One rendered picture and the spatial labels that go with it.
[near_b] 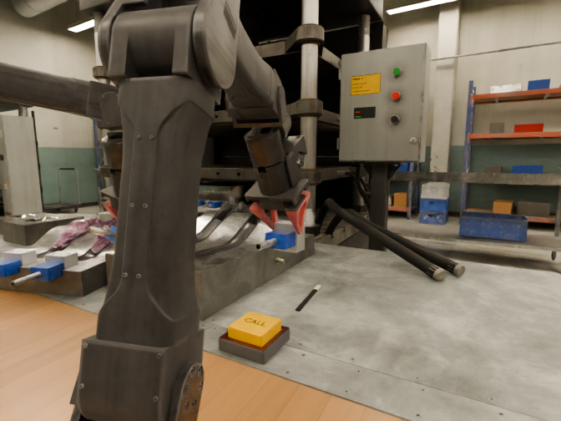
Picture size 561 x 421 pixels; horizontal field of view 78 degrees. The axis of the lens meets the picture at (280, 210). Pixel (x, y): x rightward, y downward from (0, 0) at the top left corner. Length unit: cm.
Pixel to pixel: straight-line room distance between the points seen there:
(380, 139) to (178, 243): 114
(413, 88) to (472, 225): 299
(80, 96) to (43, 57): 807
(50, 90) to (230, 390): 52
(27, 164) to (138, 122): 479
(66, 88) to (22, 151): 439
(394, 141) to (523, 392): 95
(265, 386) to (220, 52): 39
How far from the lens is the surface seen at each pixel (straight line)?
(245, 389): 49
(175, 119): 27
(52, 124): 856
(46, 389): 57
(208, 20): 29
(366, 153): 136
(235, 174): 155
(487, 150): 709
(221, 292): 69
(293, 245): 65
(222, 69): 31
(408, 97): 134
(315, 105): 130
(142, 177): 27
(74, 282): 85
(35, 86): 69
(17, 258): 95
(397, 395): 50
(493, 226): 420
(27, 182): 507
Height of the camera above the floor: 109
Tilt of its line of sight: 9 degrees down
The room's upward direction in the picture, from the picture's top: straight up
